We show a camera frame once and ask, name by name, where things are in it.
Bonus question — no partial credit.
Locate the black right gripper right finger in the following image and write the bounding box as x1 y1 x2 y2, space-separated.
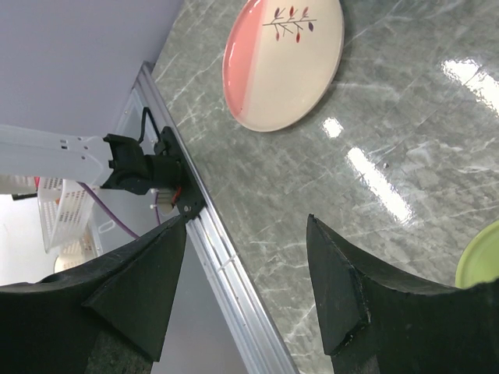
306 215 498 373

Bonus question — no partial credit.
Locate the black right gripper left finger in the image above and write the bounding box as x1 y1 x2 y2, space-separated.
1 217 186 373

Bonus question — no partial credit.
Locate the green round lid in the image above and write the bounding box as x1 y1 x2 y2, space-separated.
455 221 498 288

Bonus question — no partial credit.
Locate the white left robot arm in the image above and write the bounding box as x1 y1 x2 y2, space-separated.
1 125 184 195

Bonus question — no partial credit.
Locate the white plastic basket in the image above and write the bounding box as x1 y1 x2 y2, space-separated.
37 177 94 252

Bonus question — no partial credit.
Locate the pink and cream plate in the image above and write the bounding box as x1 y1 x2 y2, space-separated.
221 0 345 132

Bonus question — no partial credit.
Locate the aluminium mounting rail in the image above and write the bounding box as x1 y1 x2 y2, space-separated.
116 61 301 374

